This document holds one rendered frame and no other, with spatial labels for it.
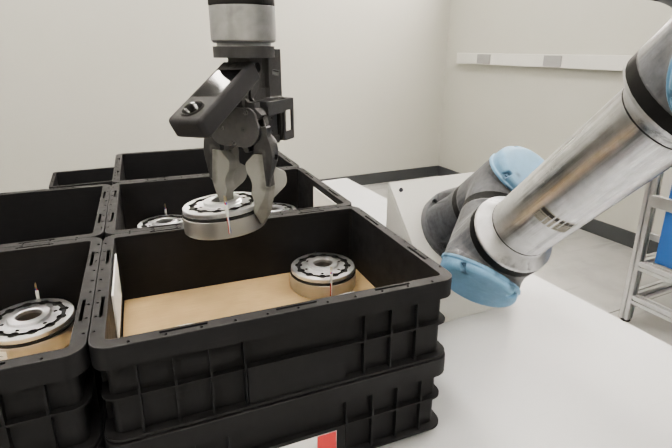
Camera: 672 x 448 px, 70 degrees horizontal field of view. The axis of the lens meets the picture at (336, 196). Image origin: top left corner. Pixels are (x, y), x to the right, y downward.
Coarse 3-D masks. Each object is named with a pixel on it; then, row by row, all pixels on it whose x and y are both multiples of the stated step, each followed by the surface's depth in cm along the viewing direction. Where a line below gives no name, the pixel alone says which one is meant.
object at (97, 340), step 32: (416, 256) 63; (96, 288) 54; (384, 288) 55; (416, 288) 55; (448, 288) 57; (96, 320) 48; (224, 320) 48; (256, 320) 48; (288, 320) 50; (320, 320) 51; (96, 352) 43; (128, 352) 44; (160, 352) 45; (192, 352) 47
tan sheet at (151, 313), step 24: (216, 288) 75; (240, 288) 75; (264, 288) 75; (288, 288) 75; (360, 288) 75; (144, 312) 68; (168, 312) 68; (192, 312) 68; (216, 312) 68; (240, 312) 68
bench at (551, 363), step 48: (528, 288) 103; (480, 336) 85; (528, 336) 86; (576, 336) 86; (624, 336) 86; (480, 384) 73; (528, 384) 73; (576, 384) 73; (624, 384) 73; (432, 432) 64; (480, 432) 64; (528, 432) 64; (576, 432) 64; (624, 432) 64
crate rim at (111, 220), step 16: (192, 176) 101; (208, 176) 101; (304, 176) 104; (112, 192) 89; (336, 192) 91; (112, 208) 81; (304, 208) 81; (320, 208) 81; (112, 224) 73; (176, 224) 74
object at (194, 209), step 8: (240, 192) 65; (248, 192) 65; (192, 200) 63; (200, 200) 64; (248, 200) 61; (184, 208) 60; (192, 208) 60; (200, 208) 59; (208, 208) 59; (216, 208) 59; (224, 208) 59; (232, 208) 59; (240, 208) 58; (248, 208) 58; (192, 216) 57; (200, 216) 57; (208, 216) 57; (216, 216) 57; (224, 216) 57; (232, 216) 57
